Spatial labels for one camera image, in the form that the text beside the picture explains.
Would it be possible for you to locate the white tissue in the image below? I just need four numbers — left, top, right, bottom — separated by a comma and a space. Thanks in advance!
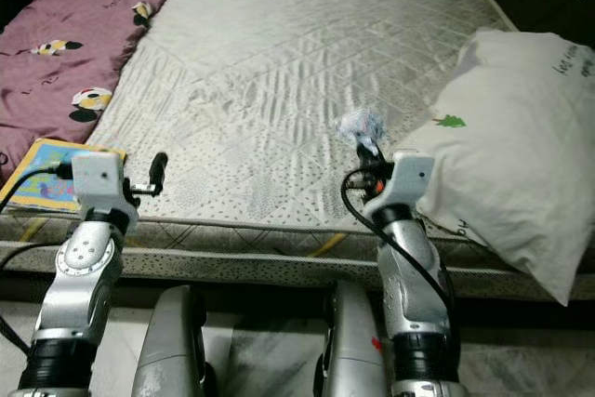
337, 107, 387, 158

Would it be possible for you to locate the blue yellow children's book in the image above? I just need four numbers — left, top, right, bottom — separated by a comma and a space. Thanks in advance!
2, 137, 126, 215

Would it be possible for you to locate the pink cartoon print blanket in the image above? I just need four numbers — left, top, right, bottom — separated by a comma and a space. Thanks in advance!
0, 0, 184, 195

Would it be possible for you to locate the cream pillow with green print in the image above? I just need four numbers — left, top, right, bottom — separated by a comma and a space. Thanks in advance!
390, 28, 595, 307

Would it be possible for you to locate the white quilted mattress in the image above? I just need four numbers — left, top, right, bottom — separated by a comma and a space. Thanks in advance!
0, 0, 595, 263

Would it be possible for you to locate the quilted bed base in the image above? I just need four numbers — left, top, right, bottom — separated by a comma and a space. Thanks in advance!
0, 241, 595, 305

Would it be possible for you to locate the silver robot right leg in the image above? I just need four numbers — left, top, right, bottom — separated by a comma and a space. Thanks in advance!
314, 281, 391, 397

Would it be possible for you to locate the silver robot leg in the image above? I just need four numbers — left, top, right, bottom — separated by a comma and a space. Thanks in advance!
130, 285, 207, 397
314, 281, 391, 397

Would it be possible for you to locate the silver robot left leg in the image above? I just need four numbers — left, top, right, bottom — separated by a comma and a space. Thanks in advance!
130, 285, 207, 397

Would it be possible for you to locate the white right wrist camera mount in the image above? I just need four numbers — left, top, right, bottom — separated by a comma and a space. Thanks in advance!
386, 151, 438, 217

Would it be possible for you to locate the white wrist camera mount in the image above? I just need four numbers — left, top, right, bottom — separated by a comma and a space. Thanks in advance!
386, 151, 438, 217
70, 151, 131, 212

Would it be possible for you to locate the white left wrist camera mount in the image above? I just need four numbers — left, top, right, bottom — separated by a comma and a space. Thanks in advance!
70, 151, 131, 212

